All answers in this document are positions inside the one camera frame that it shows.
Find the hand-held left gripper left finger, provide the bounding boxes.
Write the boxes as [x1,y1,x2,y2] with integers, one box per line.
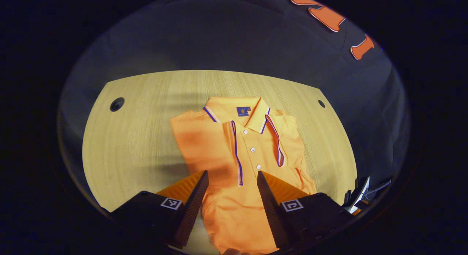
[109,170,210,249]

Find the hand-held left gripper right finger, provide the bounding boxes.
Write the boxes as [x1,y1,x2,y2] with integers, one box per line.
[257,170,354,250]

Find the orange T-shirt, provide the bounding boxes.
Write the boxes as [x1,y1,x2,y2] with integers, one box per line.
[170,97,318,255]

